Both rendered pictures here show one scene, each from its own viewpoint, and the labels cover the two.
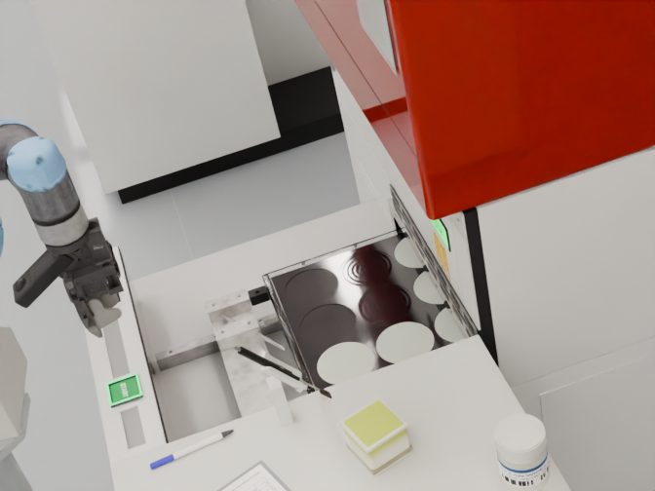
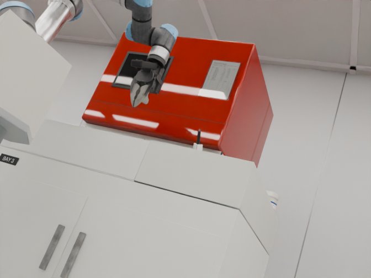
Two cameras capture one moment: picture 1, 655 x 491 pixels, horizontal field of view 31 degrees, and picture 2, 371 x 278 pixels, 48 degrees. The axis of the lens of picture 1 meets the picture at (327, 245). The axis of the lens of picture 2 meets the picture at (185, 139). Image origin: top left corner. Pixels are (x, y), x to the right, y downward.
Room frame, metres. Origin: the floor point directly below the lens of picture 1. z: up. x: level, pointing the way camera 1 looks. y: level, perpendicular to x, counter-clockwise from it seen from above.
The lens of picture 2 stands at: (0.48, 1.43, 0.54)
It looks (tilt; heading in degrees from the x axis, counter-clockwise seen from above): 20 degrees up; 304
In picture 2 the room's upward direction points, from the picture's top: 21 degrees clockwise
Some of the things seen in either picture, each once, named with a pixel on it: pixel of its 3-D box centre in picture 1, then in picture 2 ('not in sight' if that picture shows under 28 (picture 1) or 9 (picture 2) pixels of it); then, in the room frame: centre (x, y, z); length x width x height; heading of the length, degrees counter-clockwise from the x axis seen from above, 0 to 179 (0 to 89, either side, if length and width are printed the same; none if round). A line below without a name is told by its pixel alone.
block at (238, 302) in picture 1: (228, 305); not in sight; (1.67, 0.21, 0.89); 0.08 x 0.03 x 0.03; 98
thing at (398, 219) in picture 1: (433, 283); not in sight; (1.59, -0.17, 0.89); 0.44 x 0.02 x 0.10; 8
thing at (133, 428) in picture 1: (126, 370); (81, 149); (1.57, 0.41, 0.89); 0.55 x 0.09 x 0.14; 8
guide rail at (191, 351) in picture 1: (284, 319); not in sight; (1.66, 0.11, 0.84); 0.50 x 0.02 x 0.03; 98
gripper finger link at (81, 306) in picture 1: (81, 303); (147, 85); (1.42, 0.39, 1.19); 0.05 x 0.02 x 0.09; 8
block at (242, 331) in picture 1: (237, 332); not in sight; (1.59, 0.20, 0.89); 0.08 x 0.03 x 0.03; 98
